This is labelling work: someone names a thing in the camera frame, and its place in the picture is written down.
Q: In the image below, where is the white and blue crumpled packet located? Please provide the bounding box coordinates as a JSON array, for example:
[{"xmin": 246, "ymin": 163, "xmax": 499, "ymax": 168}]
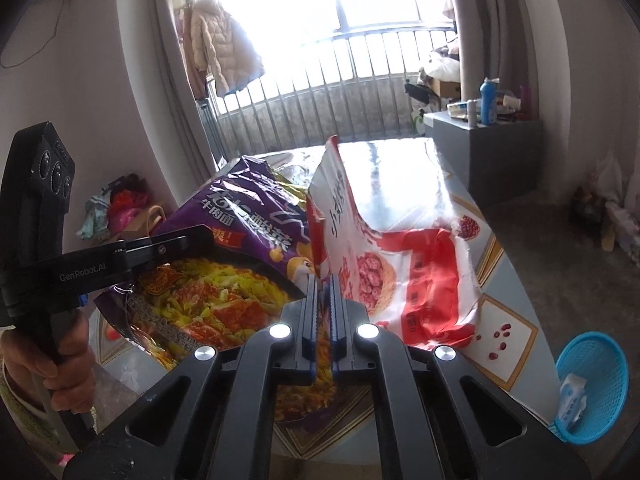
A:
[{"xmin": 556, "ymin": 372, "xmax": 588, "ymax": 431}]

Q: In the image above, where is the red and white snack bag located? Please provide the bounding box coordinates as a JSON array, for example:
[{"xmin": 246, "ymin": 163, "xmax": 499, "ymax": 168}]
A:
[{"xmin": 305, "ymin": 135, "xmax": 483, "ymax": 351}]

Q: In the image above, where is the white bedding bundle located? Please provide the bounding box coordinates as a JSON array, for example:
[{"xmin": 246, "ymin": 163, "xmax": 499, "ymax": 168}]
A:
[{"xmin": 417, "ymin": 45, "xmax": 463, "ymax": 86}]

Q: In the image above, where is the blue detergent bottle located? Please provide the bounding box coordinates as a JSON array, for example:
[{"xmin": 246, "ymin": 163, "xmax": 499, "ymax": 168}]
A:
[{"xmin": 479, "ymin": 77, "xmax": 500, "ymax": 126}]

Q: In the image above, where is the brown cardboard box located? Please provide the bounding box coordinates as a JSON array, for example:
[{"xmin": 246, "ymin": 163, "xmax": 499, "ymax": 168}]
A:
[{"xmin": 430, "ymin": 77, "xmax": 462, "ymax": 99}]

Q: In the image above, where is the metal balcony railing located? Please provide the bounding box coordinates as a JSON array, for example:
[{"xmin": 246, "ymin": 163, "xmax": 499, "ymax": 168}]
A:
[{"xmin": 200, "ymin": 27, "xmax": 463, "ymax": 161}]

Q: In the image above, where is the purple instant noodle bag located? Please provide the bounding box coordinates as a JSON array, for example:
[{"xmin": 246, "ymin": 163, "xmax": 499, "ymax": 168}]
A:
[{"xmin": 94, "ymin": 155, "xmax": 373, "ymax": 423}]

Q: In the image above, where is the blue plastic mesh basket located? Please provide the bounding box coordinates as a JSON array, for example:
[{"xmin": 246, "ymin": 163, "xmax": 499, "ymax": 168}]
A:
[{"xmin": 550, "ymin": 331, "xmax": 630, "ymax": 445}]

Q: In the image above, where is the black wall wire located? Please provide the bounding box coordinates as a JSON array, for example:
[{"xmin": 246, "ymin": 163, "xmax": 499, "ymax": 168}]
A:
[{"xmin": 0, "ymin": 0, "xmax": 86, "ymax": 68}]

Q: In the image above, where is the grey cabinet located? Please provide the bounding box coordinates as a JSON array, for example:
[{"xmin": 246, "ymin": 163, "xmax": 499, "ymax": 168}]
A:
[{"xmin": 424, "ymin": 110, "xmax": 543, "ymax": 206}]

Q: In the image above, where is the white padded coat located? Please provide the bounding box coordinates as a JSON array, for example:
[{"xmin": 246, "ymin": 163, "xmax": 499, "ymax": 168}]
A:
[{"xmin": 187, "ymin": 0, "xmax": 265, "ymax": 98}]

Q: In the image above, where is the brown paper bag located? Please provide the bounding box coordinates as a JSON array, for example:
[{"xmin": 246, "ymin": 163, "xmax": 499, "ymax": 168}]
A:
[{"xmin": 120, "ymin": 204, "xmax": 167, "ymax": 241}]

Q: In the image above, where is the grey curtain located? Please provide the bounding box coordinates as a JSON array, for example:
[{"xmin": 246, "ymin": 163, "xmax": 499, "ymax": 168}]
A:
[
  {"xmin": 150, "ymin": 0, "xmax": 226, "ymax": 171},
  {"xmin": 450, "ymin": 0, "xmax": 531, "ymax": 106}
]

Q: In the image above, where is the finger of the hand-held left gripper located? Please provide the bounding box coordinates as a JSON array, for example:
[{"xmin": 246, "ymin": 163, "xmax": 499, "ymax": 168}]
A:
[{"xmin": 125, "ymin": 226, "xmax": 216, "ymax": 281}]

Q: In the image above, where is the colourful clothes pile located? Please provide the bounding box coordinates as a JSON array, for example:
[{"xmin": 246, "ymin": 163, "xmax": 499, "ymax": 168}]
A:
[{"xmin": 76, "ymin": 174, "xmax": 151, "ymax": 241}]

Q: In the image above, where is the white plastic bag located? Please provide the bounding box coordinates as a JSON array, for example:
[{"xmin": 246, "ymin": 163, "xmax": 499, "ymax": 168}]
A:
[{"xmin": 595, "ymin": 150, "xmax": 623, "ymax": 201}]

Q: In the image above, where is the dark bag pile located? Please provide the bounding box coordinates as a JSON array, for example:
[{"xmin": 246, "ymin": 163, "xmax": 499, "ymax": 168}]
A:
[{"xmin": 572, "ymin": 187, "xmax": 608, "ymax": 221}]

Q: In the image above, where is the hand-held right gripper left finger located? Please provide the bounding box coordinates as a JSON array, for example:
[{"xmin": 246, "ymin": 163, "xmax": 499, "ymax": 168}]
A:
[{"xmin": 62, "ymin": 275, "xmax": 321, "ymax": 480}]

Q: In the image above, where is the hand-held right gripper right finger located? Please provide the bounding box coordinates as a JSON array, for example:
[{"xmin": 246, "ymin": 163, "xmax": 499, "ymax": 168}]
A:
[{"xmin": 329, "ymin": 275, "xmax": 596, "ymax": 480}]

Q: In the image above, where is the person's left hand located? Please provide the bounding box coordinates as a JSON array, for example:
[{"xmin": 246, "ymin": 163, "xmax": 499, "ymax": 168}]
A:
[{"xmin": 2, "ymin": 334, "xmax": 96, "ymax": 426}]

